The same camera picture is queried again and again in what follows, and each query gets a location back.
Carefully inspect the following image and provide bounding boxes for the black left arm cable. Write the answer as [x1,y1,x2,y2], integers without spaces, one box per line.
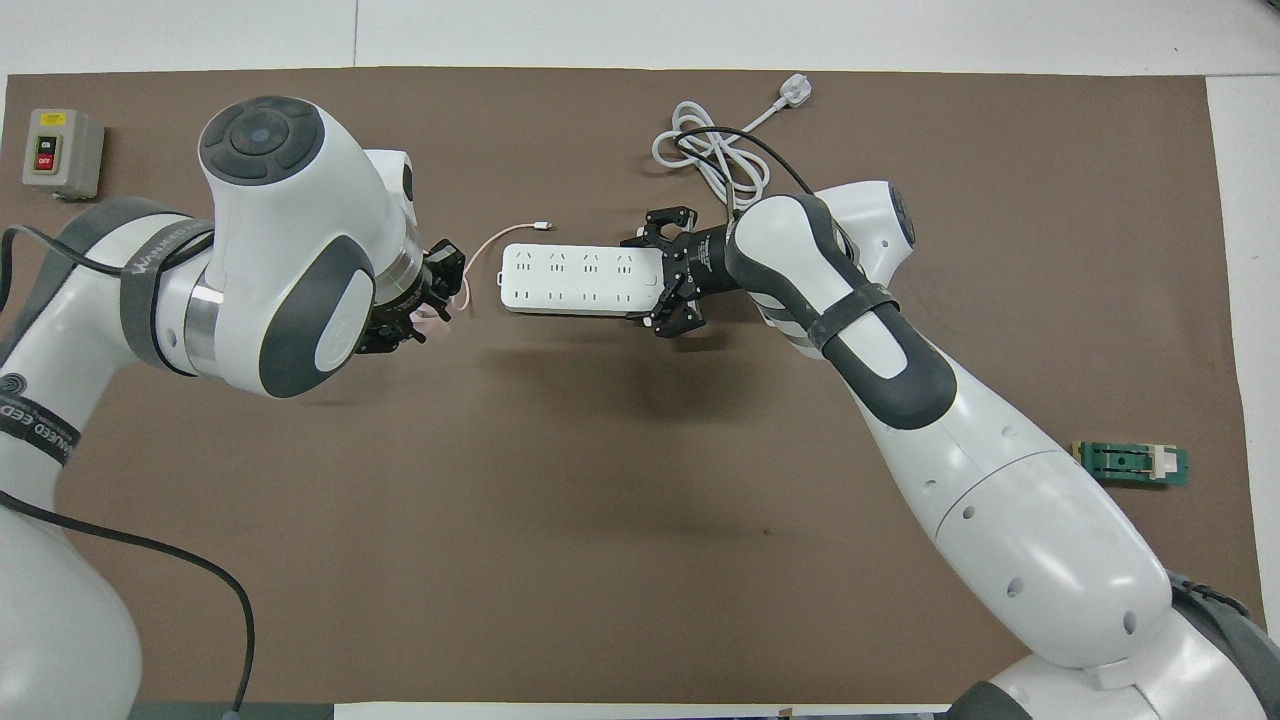
[0,225,257,717]

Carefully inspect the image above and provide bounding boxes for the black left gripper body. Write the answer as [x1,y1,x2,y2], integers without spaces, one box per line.
[355,255,441,353]

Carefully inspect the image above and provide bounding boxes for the green knife switch yellow base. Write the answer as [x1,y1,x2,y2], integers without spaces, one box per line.
[1072,441,1190,490]

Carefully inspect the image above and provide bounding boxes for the white power cord with plug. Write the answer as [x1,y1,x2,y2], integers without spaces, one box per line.
[652,75,813,216]

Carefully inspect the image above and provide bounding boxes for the grey on off switch box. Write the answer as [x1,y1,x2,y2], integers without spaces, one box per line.
[22,108,106,201]

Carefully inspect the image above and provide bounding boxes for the white power strip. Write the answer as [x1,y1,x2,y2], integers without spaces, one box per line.
[499,243,666,317]

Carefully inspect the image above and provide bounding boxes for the brown table mat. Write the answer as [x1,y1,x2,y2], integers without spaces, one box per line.
[0,67,1273,704]

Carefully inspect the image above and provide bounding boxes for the pink charging cable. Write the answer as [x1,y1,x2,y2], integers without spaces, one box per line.
[455,219,554,311]

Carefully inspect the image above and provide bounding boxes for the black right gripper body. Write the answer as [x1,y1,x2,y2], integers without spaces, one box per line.
[662,228,743,301]

